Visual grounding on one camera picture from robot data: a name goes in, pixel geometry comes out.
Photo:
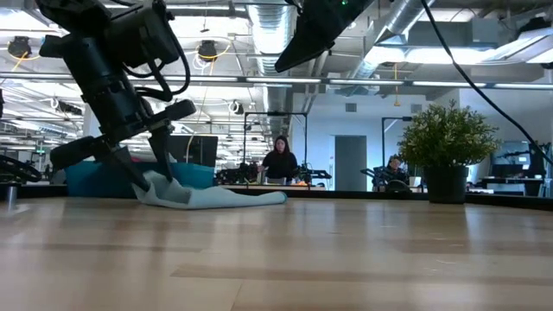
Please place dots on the background work table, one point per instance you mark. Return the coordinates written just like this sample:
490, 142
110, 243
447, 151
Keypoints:
311, 188

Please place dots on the background office desk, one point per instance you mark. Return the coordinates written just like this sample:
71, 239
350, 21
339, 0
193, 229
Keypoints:
510, 181

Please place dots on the silver ventilation duct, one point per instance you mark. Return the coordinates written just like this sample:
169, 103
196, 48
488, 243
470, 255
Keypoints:
263, 43

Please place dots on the black background robot arm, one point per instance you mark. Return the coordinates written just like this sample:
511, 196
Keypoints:
313, 175
237, 175

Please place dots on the black background stand frame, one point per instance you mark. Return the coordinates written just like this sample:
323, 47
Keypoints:
276, 113
395, 118

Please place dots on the silver metal post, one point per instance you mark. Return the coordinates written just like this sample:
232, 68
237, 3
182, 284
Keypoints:
11, 196

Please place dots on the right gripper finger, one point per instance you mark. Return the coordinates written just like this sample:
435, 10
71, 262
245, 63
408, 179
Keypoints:
315, 30

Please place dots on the black background monitor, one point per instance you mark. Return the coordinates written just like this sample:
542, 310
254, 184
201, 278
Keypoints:
198, 151

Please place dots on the person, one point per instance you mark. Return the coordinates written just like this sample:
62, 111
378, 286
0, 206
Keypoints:
394, 170
280, 162

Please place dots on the light blue teal-edged towel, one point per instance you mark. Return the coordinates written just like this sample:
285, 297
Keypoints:
224, 199

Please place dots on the teal blue bin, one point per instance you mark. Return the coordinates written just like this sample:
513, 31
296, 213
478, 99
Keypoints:
86, 181

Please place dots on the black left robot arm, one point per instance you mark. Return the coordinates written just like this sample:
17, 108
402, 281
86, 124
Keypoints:
108, 86

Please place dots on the background door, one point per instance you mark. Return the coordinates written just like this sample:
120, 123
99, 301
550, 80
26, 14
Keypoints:
351, 168

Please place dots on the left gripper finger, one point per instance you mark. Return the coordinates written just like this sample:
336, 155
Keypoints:
125, 166
162, 151

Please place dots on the long hanging light bar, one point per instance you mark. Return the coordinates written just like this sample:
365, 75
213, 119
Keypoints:
216, 78

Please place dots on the potted artificial plant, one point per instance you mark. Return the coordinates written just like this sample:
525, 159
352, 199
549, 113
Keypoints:
449, 138

